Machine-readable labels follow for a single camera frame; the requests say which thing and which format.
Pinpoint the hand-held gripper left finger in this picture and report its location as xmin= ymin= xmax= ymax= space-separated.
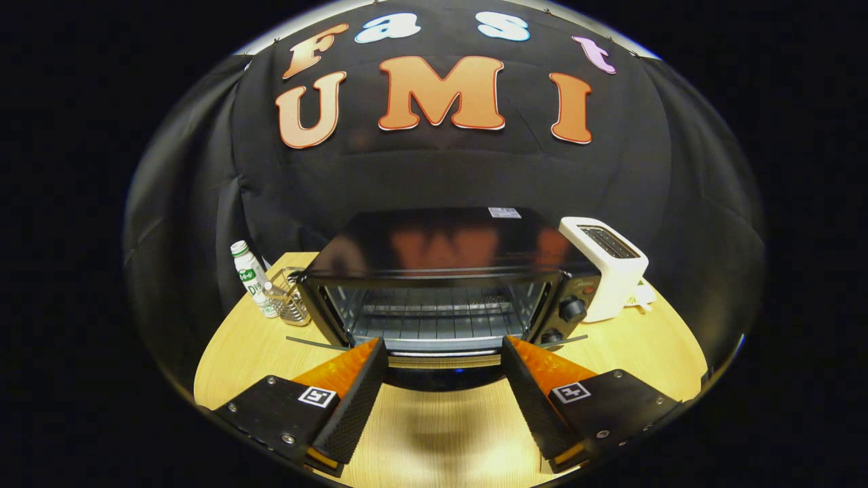
xmin=212 ymin=338 xmax=390 ymax=479

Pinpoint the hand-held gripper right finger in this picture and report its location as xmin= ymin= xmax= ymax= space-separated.
xmin=500 ymin=335 xmax=682 ymax=474

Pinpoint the black toaster oven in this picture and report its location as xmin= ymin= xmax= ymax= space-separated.
xmin=285 ymin=207 xmax=604 ymax=392

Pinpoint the white pop-up toaster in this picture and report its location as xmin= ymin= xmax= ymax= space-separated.
xmin=559 ymin=217 xmax=650 ymax=323

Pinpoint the white divided dish with beans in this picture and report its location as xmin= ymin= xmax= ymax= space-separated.
xmin=624 ymin=280 xmax=657 ymax=312

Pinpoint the white bottle with green label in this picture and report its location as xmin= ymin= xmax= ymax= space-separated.
xmin=229 ymin=241 xmax=280 ymax=319

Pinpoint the black backdrop cloth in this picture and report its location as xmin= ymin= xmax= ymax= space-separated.
xmin=122 ymin=0 xmax=767 ymax=401

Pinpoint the metal wire rack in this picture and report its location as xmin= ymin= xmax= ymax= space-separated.
xmin=268 ymin=266 xmax=313 ymax=327

